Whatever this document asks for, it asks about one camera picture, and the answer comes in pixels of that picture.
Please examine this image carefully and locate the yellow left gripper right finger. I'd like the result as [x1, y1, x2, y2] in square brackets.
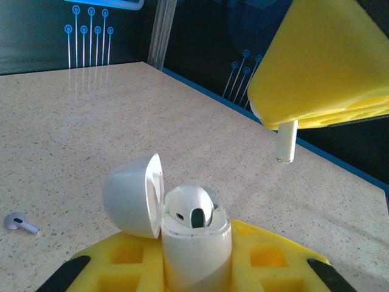
[224, 218, 358, 292]

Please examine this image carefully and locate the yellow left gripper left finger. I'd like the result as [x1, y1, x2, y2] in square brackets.
[36, 232, 167, 292]

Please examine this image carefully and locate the white wireless earbud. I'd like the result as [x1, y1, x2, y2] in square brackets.
[165, 184, 215, 229]
[249, 102, 299, 164]

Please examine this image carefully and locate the aluminium frame post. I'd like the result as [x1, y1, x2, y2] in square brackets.
[146, 0, 177, 70]

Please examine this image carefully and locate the lavender wireless earbud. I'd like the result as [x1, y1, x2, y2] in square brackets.
[3, 212, 40, 235]

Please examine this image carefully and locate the blue-edged aluminium side rail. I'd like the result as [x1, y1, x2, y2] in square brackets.
[162, 66, 389, 197]

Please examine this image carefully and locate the white earbud charging case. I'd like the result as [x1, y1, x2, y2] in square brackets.
[102, 153, 233, 292]

